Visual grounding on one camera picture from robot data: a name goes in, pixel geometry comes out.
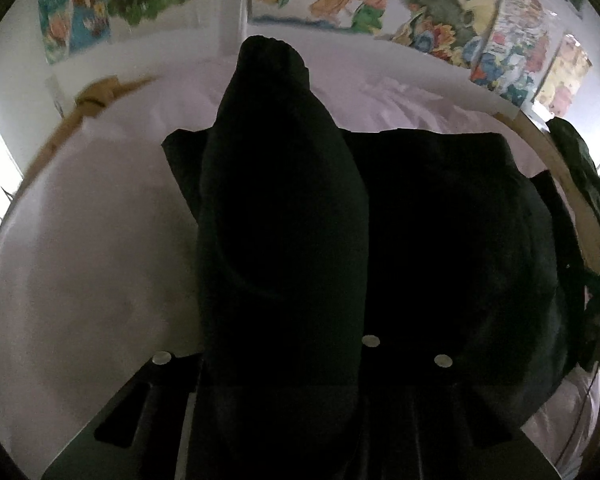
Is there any orange and green wall poster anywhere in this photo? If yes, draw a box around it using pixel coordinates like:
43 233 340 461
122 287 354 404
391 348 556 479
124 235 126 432
375 0 506 68

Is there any dark green cloth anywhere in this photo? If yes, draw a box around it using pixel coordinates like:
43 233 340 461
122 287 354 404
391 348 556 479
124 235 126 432
547 117 600 371

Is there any black garment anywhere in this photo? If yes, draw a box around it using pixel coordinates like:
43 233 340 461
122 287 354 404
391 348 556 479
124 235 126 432
161 35 586 480

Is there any wooden bed frame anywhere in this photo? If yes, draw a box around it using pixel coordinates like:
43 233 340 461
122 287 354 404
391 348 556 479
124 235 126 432
22 75 600 276

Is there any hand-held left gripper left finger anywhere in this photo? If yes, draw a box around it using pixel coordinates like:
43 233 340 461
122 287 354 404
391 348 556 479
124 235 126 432
42 351 203 480

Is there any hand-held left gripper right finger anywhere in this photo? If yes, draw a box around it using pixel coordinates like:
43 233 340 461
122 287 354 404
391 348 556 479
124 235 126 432
360 334 556 480

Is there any busy comic wall poster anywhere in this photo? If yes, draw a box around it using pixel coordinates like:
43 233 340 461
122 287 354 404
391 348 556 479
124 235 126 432
470 0 551 108

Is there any teal and orange wall poster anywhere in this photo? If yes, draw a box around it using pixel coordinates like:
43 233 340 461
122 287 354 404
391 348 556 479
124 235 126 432
37 0 113 66

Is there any yellow and pink wall poster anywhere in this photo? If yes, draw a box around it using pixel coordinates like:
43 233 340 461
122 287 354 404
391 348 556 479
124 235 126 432
532 34 593 121

